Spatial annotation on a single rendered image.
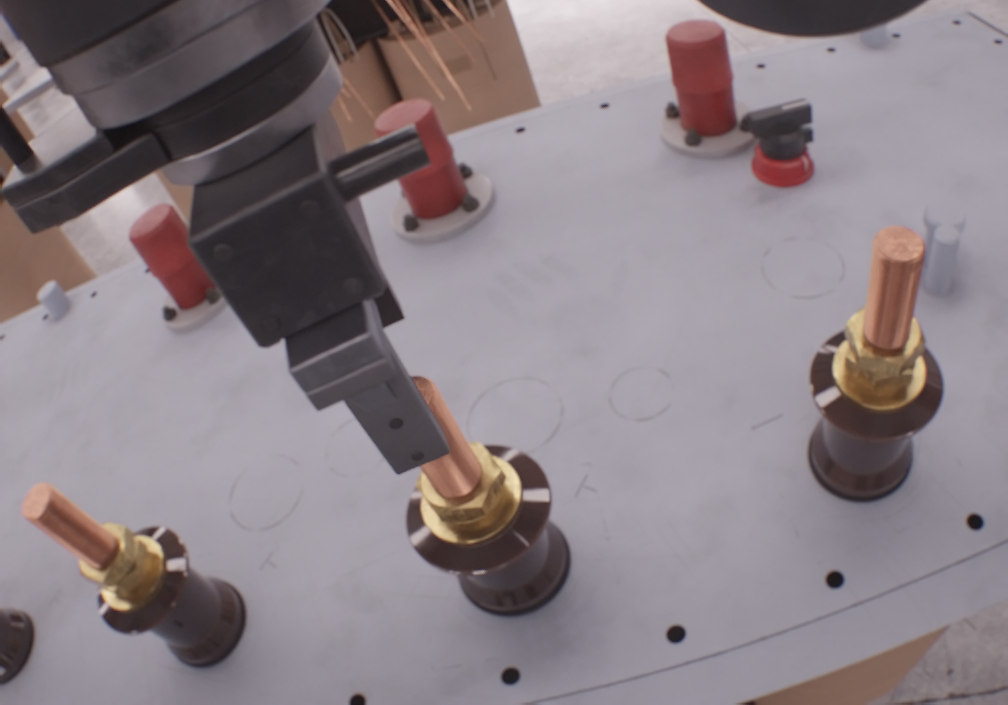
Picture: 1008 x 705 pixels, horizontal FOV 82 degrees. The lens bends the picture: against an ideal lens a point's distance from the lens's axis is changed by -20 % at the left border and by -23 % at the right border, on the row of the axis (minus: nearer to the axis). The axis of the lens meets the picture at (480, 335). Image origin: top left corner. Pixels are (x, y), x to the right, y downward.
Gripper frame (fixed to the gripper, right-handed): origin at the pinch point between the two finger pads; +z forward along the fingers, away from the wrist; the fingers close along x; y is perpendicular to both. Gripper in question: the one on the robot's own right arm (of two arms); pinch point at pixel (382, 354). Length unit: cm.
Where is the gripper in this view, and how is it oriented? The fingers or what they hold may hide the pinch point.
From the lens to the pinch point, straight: 33.9
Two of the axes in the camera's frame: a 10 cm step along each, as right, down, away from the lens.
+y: 9.1, -4.1, 0.0
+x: -2.8, -6.3, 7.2
